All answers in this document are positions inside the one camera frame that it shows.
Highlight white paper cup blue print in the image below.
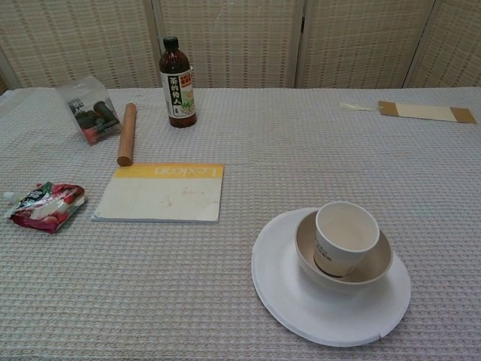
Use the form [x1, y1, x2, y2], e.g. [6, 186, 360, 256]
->
[312, 201, 381, 279]

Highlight beige bowl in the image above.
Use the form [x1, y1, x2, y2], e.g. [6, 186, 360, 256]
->
[295, 209, 395, 293]

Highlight white paper plate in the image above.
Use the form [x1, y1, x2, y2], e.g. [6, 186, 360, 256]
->
[251, 207, 413, 337]

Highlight yellow white notepad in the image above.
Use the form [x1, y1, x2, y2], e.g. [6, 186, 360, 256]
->
[91, 162, 225, 225]

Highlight brown tea bottle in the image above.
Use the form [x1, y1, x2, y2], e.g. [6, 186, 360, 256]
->
[159, 35, 198, 129]

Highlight waffle weave tablecloth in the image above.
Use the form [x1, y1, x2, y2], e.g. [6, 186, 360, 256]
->
[0, 86, 481, 361]

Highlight wooden rolling pin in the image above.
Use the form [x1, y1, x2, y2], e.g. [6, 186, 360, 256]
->
[116, 102, 138, 167]

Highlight small cream paper scrap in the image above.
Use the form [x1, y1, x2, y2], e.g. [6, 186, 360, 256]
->
[340, 102, 375, 112]

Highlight woven folding screen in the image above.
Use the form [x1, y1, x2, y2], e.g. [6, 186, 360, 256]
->
[0, 0, 481, 96]

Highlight clear plastic box dark items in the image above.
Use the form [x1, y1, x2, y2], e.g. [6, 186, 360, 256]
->
[56, 75, 122, 146]

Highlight red snack pouch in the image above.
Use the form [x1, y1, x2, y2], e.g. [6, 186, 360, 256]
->
[2, 181, 86, 235]

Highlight brown cream cardboard strip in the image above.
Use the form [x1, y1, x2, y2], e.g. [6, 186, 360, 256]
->
[377, 100, 477, 125]

